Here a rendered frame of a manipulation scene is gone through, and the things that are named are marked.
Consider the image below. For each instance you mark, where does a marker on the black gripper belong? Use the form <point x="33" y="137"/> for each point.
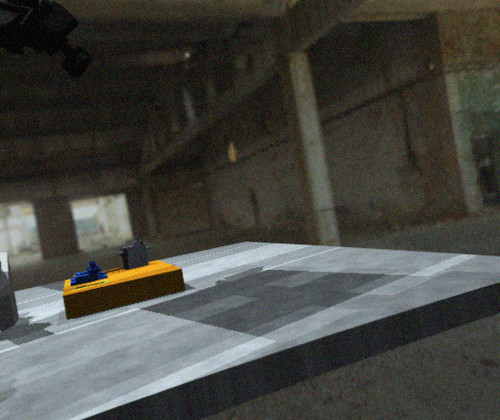
<point x="77" y="60"/>

